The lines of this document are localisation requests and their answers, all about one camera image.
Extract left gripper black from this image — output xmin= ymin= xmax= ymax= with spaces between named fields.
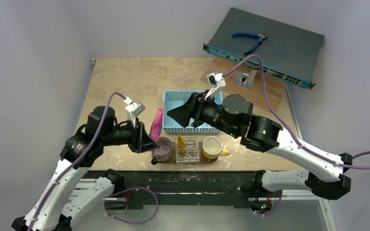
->
xmin=101 ymin=116 xmax=159 ymax=153

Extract purple translucent cup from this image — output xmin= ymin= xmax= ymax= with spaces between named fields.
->
xmin=151 ymin=137 xmax=172 ymax=165

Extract light blue plastic basket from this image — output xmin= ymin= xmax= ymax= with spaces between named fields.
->
xmin=162 ymin=90 xmax=220 ymax=135

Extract yellow toothbrush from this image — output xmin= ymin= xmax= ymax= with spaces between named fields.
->
xmin=177 ymin=133 xmax=186 ymax=154

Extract clear plastic box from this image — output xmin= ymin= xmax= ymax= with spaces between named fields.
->
xmin=174 ymin=137 xmax=200 ymax=163

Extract yellow mug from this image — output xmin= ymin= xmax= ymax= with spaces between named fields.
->
xmin=202 ymin=136 xmax=230 ymax=160

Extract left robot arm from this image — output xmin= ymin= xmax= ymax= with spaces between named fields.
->
xmin=12 ymin=106 xmax=159 ymax=231

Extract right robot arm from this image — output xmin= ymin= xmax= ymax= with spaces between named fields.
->
xmin=167 ymin=92 xmax=352 ymax=200

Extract light wooden board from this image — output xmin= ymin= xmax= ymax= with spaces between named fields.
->
xmin=200 ymin=57 xmax=286 ymax=110

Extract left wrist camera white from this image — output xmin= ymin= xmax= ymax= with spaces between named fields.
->
xmin=124 ymin=96 xmax=145 ymax=127

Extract metal bracket stand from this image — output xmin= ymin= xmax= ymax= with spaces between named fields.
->
xmin=234 ymin=70 xmax=256 ymax=89

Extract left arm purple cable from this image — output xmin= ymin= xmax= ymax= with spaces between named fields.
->
xmin=25 ymin=91 xmax=159 ymax=231

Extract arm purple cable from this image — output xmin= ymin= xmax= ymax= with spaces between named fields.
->
xmin=25 ymin=91 xmax=159 ymax=231
xmin=222 ymin=54 xmax=370 ymax=218

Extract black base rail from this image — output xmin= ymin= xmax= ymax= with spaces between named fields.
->
xmin=86 ymin=170 xmax=301 ymax=211

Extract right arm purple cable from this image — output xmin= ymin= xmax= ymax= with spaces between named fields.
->
xmin=222 ymin=54 xmax=370 ymax=218

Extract blue handled pliers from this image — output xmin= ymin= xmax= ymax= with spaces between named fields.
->
xmin=231 ymin=32 xmax=269 ymax=56

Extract grey network switch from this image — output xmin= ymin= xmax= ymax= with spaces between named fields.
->
xmin=203 ymin=7 xmax=325 ymax=89

